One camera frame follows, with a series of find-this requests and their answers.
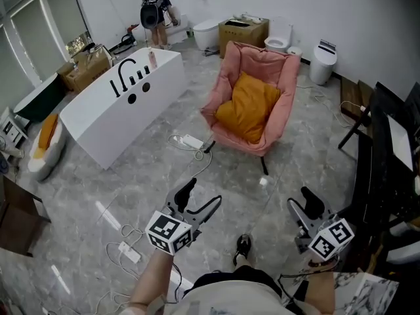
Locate person's black shoe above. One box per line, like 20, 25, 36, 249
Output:
232, 234, 253, 266

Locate white panel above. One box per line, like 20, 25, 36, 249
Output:
387, 114, 415, 173

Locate tall cardboard box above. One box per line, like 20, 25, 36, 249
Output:
218, 18, 270, 59

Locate person's right forearm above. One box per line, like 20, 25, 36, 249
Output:
304, 257, 339, 315

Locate orange chair cushion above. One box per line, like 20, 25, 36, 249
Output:
32, 114, 60, 159

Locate marble slab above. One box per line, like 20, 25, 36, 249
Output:
333, 271, 400, 315

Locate white fitting on box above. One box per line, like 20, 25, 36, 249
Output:
232, 12, 264, 25

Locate person's left forearm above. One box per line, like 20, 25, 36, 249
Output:
128, 248, 175, 315

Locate small white power strip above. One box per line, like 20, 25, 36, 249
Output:
117, 241, 142, 264

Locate white power strip cable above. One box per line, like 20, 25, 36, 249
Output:
167, 133, 214, 180

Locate white rectangular bathtub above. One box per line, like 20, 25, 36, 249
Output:
59, 47, 189, 171

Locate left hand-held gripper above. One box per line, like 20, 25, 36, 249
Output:
145, 177, 223, 255

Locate white toilet with open lid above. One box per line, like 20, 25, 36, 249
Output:
264, 15, 294, 54

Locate low cardboard box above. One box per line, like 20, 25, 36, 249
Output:
56, 45, 114, 94

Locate grey window blinds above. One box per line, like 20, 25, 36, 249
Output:
0, 0, 90, 111

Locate brown wooden cabinet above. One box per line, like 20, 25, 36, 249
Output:
0, 175, 52, 258

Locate person's black shorts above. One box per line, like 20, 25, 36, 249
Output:
192, 264, 284, 299

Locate person's white shirt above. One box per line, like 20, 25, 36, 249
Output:
120, 280, 298, 315

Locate pink armchair seat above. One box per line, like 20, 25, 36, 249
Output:
199, 40, 303, 177

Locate black curved faucet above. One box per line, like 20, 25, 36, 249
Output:
117, 58, 137, 93

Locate orange pillow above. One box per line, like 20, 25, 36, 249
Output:
214, 71, 282, 145

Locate dark wrist bracelet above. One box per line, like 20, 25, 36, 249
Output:
307, 256, 339, 269

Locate white tankless toilet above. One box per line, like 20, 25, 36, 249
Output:
192, 18, 224, 52

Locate black table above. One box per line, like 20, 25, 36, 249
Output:
337, 81, 420, 275

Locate black and red vacuum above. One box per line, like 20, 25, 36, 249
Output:
112, 23, 139, 56

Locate brown wooden planks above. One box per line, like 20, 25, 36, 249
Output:
339, 76, 375, 123

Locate white smart toilet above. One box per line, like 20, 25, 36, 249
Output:
308, 39, 339, 86

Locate small white cabinet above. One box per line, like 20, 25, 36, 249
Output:
0, 106, 29, 159

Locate large white power strip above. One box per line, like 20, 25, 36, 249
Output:
181, 133, 205, 150

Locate thin white floor cable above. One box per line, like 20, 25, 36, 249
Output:
296, 83, 367, 129

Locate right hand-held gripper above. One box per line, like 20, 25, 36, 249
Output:
286, 186, 356, 262

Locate dark oval bathtub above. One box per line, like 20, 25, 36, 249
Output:
13, 73, 67, 123

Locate white round chair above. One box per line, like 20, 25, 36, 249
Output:
27, 113, 68, 182

